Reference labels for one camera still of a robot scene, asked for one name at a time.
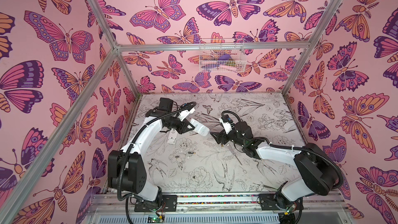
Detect white remote control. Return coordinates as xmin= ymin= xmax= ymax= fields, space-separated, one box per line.
xmin=190 ymin=119 xmax=210 ymax=136
xmin=167 ymin=129 xmax=178 ymax=145

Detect screwdriver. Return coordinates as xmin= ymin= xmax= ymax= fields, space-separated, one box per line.
xmin=228 ymin=146 xmax=243 ymax=167

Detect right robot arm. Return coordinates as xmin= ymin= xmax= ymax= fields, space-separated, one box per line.
xmin=211 ymin=121 xmax=344 ymax=209

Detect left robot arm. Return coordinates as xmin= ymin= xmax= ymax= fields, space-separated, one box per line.
xmin=107 ymin=97 xmax=197 ymax=206

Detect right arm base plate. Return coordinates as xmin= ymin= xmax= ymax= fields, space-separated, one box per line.
xmin=257 ymin=193 xmax=304 ymax=213

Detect white wire basket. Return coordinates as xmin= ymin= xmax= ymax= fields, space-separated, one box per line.
xmin=198 ymin=41 xmax=247 ymax=73

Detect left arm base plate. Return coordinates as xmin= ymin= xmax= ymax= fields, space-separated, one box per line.
xmin=134 ymin=195 xmax=178 ymax=212

